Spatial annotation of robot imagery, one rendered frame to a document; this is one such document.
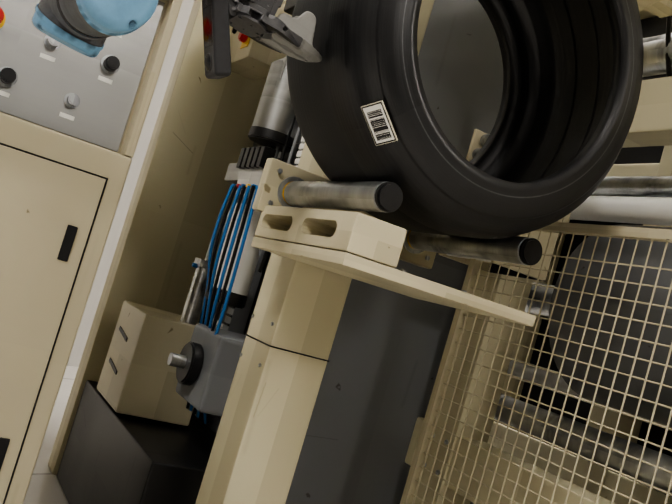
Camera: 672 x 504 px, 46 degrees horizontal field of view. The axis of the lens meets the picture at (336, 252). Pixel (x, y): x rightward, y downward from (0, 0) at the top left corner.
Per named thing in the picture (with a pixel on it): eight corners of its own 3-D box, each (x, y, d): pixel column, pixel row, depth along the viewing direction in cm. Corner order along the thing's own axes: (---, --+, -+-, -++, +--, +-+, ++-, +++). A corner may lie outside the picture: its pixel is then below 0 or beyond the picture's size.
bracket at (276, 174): (250, 208, 145) (266, 157, 145) (424, 268, 163) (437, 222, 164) (257, 209, 142) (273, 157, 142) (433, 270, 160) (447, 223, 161)
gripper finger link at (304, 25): (342, 28, 116) (290, -6, 112) (326, 64, 115) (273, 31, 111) (333, 32, 119) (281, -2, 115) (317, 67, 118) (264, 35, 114)
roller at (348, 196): (279, 182, 144) (301, 179, 146) (282, 207, 145) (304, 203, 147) (375, 183, 113) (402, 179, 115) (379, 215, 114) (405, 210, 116)
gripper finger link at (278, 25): (307, 36, 112) (254, 2, 108) (303, 46, 112) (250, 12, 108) (294, 41, 116) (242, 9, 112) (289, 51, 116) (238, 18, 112)
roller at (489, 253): (402, 232, 157) (419, 222, 159) (409, 253, 158) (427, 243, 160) (518, 245, 126) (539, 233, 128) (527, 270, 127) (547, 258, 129)
